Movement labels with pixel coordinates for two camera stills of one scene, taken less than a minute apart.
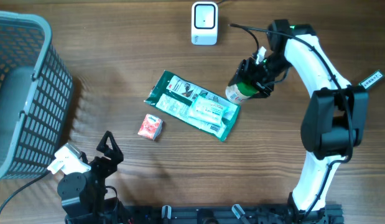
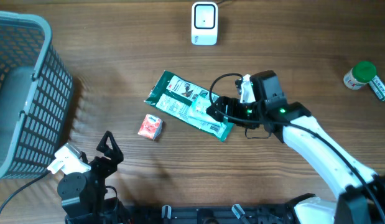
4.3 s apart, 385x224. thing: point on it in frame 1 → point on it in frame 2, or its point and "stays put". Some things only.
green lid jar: (239, 93) → (360, 74)
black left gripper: (115, 154) stays put
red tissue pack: (151, 127) stays put
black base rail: (237, 214) stays put
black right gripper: (247, 66) → (224, 101)
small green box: (370, 79) → (379, 87)
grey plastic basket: (32, 92) stays put
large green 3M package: (175, 96) stays put
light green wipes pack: (208, 110) stays put
